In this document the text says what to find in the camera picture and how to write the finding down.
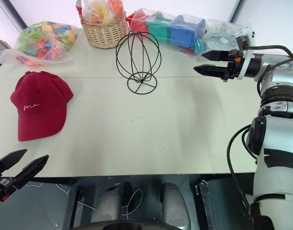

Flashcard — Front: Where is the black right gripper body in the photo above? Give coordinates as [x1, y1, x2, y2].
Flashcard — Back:
[222, 49, 244, 82]

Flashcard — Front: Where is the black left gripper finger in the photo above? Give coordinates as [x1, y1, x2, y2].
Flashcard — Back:
[0, 149, 28, 172]
[13, 154, 50, 190]

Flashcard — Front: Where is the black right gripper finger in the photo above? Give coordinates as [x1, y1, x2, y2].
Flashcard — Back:
[201, 49, 230, 62]
[193, 64, 227, 79]

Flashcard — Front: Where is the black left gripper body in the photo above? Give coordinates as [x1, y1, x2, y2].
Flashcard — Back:
[0, 167, 17, 205]

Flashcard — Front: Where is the dark red baseball cap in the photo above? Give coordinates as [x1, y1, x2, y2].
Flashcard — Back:
[10, 70, 74, 142]

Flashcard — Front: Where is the clear bag of grey parts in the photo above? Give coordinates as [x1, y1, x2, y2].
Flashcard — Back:
[196, 18, 244, 60]

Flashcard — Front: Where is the clear bag of foam cubes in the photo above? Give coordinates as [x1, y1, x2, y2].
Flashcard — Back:
[125, 8, 208, 56]

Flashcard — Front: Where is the blue foam cube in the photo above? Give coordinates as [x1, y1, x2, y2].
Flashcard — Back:
[169, 15, 206, 48]

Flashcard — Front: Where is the green foam cube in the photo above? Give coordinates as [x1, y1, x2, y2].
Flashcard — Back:
[145, 13, 173, 43]

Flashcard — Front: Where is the red foam cube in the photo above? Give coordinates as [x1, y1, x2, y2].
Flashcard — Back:
[125, 11, 150, 34]

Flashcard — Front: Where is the woven wicker basket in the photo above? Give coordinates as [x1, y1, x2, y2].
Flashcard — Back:
[80, 11, 127, 49]

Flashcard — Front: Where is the clear bag of colourful blocks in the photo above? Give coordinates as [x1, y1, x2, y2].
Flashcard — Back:
[0, 21, 78, 66]

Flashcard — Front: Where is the clear bag of orange toys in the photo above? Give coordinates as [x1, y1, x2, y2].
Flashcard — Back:
[81, 0, 126, 25]

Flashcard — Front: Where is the grey rounded shape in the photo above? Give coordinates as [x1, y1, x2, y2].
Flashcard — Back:
[161, 182, 192, 226]

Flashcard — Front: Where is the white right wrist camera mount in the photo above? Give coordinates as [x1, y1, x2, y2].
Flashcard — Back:
[236, 48, 255, 81]

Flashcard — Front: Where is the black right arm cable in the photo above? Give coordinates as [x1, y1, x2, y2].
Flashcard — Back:
[242, 45, 293, 70]
[226, 124, 257, 218]

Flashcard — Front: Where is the dark window frame post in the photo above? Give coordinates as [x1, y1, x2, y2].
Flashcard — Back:
[228, 0, 247, 24]
[0, 0, 28, 32]

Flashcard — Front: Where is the black table frame leg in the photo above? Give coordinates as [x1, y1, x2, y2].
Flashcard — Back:
[193, 179, 225, 230]
[64, 188, 83, 230]

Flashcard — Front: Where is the black wire hat stand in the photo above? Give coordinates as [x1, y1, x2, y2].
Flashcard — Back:
[115, 31, 161, 94]

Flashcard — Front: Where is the thin white wire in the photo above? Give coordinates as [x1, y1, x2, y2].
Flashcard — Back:
[121, 188, 143, 217]

